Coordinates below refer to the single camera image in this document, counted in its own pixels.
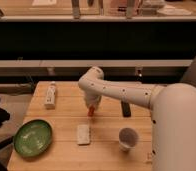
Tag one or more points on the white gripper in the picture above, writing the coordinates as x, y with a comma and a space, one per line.
92, 99

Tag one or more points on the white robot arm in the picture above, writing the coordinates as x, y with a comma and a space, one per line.
173, 115

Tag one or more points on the white sponge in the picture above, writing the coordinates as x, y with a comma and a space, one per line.
83, 134

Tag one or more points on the black remote control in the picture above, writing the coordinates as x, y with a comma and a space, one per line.
126, 111

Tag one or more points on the white bottle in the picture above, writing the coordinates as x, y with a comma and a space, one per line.
50, 96

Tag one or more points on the white paper cup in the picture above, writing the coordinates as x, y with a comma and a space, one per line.
128, 139

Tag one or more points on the green bowl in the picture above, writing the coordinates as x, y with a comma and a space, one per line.
33, 138

